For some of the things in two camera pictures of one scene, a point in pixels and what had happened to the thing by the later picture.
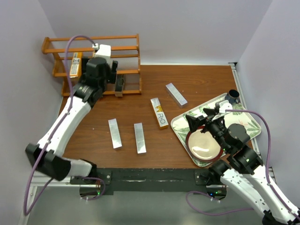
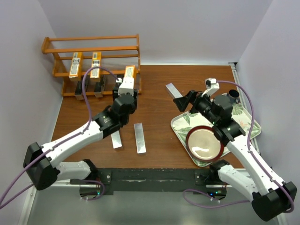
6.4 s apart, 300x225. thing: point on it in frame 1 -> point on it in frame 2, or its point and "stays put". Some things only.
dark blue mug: x=233 y=96 stays put
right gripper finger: x=193 y=123 -> x=182 y=102
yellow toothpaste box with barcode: x=76 y=66 stays put
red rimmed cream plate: x=203 y=147 stays put
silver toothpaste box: x=139 y=138 stays put
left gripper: x=111 y=72 -> x=133 y=105
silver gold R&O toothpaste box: x=160 y=114 -> x=129 y=71
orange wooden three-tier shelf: x=108 y=64 stays put
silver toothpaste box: x=115 y=132 stays put
